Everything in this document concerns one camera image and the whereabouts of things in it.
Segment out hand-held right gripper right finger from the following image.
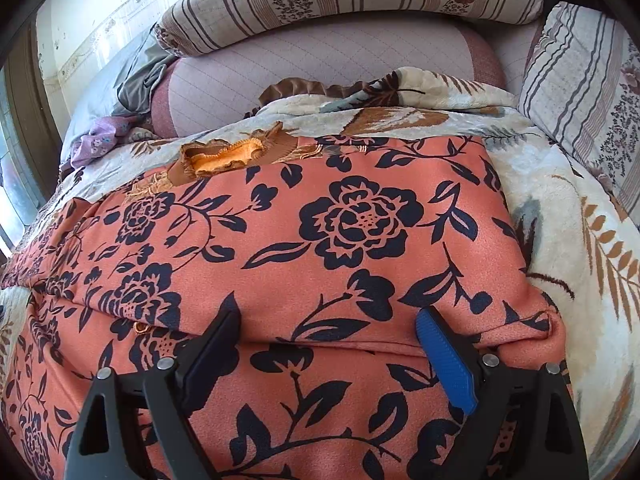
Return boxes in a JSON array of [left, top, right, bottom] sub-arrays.
[[416, 306, 591, 480]]

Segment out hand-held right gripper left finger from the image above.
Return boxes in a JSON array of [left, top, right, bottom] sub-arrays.
[[64, 307, 244, 480]]

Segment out orange black floral garment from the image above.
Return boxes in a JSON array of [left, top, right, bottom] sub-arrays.
[[0, 132, 568, 480]]

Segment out grey and lilac clothes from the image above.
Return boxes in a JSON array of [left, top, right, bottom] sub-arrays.
[[62, 25, 161, 136]]

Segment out cream leaf print blanket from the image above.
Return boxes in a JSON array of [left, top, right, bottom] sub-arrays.
[[0, 67, 640, 480]]

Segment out purple floral cloth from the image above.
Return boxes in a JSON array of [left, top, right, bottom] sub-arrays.
[[70, 115, 156, 168]]

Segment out grey satin cloth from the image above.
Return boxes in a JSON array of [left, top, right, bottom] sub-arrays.
[[112, 52, 178, 117]]

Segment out pink quilted bolster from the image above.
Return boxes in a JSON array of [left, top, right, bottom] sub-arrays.
[[150, 20, 543, 138]]

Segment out striped floral pillow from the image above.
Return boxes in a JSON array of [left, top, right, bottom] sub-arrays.
[[517, 1, 640, 221]]

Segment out window with wooden frame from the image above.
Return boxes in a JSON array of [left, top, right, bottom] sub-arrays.
[[0, 35, 63, 256]]

